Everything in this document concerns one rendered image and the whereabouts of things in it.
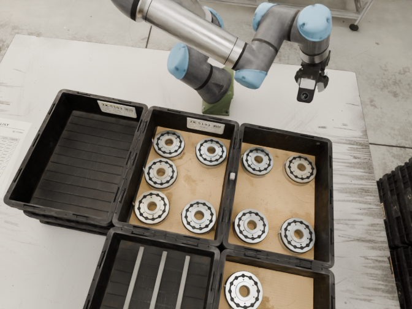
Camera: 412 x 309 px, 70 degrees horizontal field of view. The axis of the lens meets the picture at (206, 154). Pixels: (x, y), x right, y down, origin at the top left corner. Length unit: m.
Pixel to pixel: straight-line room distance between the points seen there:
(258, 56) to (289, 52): 1.85
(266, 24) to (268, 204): 0.53
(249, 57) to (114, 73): 0.77
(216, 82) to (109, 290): 0.78
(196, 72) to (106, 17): 1.79
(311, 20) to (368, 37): 2.30
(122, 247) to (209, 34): 0.63
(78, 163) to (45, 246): 0.29
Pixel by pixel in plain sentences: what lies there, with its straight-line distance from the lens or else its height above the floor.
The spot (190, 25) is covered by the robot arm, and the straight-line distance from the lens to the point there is 0.77.
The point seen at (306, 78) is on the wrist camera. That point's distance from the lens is 0.92.
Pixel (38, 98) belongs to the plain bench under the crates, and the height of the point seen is 0.70.
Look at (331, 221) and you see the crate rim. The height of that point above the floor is 0.93.
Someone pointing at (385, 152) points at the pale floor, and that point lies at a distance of 2.37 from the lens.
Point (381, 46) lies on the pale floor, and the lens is 3.04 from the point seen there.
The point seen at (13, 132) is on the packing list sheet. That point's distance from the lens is 1.36.
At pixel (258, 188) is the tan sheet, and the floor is 0.83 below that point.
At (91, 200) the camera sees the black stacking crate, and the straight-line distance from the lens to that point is 0.99.
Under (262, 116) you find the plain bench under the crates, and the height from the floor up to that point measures 0.70.
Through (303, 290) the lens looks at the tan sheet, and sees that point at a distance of 0.96.
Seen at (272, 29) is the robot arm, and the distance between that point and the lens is 0.81.
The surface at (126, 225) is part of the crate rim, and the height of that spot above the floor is 0.93.
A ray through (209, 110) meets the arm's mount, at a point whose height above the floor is 0.73.
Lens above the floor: 1.73
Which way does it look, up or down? 63 degrees down
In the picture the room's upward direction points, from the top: 8 degrees clockwise
